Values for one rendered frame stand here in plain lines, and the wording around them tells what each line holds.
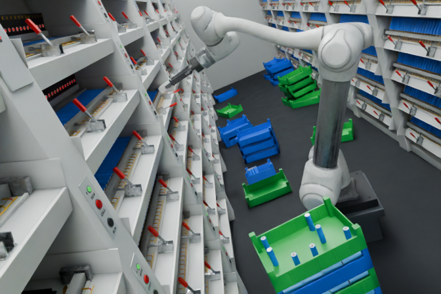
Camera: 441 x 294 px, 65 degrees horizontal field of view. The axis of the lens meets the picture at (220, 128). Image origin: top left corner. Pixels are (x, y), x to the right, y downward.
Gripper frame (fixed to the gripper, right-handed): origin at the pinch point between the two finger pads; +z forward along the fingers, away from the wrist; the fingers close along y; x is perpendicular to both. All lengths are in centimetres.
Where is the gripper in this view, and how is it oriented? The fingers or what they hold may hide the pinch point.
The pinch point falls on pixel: (165, 86)
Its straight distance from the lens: 168.6
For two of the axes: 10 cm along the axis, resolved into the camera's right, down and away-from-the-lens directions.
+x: 5.7, 7.6, 3.0
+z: -8.2, 5.6, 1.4
